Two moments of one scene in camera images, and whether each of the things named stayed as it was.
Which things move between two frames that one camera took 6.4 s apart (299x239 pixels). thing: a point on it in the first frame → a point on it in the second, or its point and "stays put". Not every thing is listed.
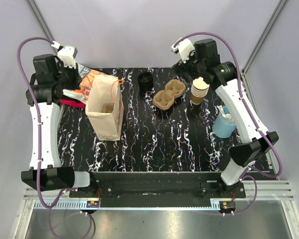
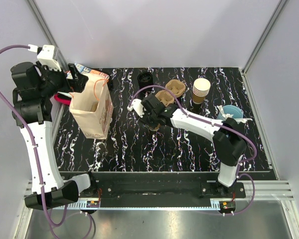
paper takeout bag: (105, 107) → (92, 108)
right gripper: (182, 67) → (144, 118)
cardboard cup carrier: (107, 107) → (94, 106)
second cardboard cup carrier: (164, 99) stays put
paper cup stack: (199, 90) stays put
